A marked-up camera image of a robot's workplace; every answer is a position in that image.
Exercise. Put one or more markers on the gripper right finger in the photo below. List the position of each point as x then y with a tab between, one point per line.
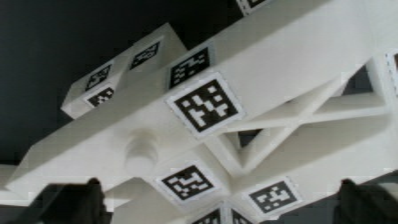
366	204

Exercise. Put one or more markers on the white small chair part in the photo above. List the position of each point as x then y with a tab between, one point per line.
151	53

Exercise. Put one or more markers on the white chair back frame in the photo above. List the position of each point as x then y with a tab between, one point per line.
283	85

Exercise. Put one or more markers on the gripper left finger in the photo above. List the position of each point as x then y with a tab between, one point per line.
73	203

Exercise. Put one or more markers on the white chair seat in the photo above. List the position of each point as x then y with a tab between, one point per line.
178	178

